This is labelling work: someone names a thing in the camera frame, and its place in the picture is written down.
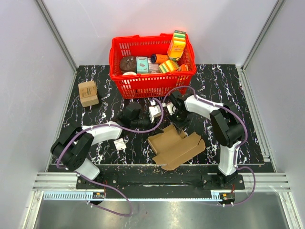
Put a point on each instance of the small orange packet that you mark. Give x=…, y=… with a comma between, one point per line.
x=183, y=68

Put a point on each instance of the small white paper card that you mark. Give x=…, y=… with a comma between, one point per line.
x=120, y=144

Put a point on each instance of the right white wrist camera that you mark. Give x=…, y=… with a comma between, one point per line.
x=172, y=111

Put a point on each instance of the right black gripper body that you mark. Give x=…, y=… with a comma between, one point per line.
x=180, y=119

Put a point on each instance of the teal snack box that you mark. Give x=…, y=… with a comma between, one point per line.
x=142, y=66

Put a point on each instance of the red plastic shopping basket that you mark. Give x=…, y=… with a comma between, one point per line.
x=148, y=85

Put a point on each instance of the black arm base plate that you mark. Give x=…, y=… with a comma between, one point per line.
x=190, y=176

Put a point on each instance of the pink white snack box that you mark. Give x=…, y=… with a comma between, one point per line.
x=153, y=67

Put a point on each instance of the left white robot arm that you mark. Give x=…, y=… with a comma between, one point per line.
x=73, y=144

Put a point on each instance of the small folded cardboard box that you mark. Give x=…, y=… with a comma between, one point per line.
x=88, y=93

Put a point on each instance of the brown round chocolate cake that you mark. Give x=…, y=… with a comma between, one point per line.
x=128, y=64

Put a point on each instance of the tall orange yellow carton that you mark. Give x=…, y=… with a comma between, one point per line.
x=177, y=45

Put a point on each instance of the brown cardboard box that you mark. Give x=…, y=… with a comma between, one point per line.
x=173, y=148

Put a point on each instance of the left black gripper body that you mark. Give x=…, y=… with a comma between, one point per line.
x=141, y=121

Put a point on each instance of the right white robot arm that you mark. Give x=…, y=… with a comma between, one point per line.
x=228, y=127

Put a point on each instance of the yellow green sponge pack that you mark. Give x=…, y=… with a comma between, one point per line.
x=168, y=66

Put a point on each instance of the orange blue can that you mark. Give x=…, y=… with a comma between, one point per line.
x=158, y=58

